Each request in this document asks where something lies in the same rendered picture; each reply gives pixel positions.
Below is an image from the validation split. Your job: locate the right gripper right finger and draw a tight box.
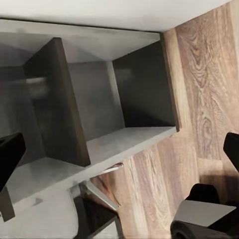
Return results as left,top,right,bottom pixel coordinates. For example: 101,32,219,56
223,132,239,172

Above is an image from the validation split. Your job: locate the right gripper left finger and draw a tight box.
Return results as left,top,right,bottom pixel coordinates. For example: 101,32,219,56
0,132,26,192

